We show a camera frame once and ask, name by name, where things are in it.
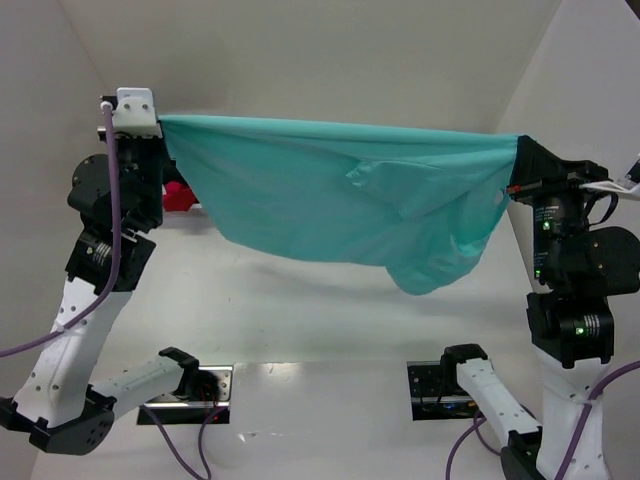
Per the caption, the teal t shirt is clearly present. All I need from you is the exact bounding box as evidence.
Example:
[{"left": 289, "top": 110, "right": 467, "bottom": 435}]
[{"left": 161, "top": 115, "right": 518, "bottom": 295}]

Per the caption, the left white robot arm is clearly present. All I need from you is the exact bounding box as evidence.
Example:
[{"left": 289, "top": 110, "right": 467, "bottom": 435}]
[{"left": 1, "top": 131, "right": 199, "bottom": 456}]

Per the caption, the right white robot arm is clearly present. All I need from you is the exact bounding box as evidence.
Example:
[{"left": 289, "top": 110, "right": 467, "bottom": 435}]
[{"left": 440, "top": 136, "right": 639, "bottom": 479}]

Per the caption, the red pink t shirt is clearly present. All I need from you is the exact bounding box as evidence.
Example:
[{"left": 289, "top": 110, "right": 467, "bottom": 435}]
[{"left": 162, "top": 181, "right": 199, "bottom": 212}]

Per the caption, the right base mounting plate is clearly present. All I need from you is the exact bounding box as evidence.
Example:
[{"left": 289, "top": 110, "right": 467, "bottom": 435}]
[{"left": 407, "top": 361, "right": 478, "bottom": 421}]

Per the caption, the base mounting plate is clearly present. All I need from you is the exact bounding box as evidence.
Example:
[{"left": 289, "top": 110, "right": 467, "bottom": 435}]
[
  {"left": 407, "top": 361, "right": 478, "bottom": 421},
  {"left": 144, "top": 365, "right": 234, "bottom": 426}
]

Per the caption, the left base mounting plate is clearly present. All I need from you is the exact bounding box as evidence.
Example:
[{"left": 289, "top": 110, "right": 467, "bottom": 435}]
[{"left": 144, "top": 365, "right": 234, "bottom": 426}]

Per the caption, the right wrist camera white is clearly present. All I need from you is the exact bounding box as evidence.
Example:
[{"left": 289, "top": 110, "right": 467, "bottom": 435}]
[{"left": 580, "top": 159, "right": 640, "bottom": 201}]

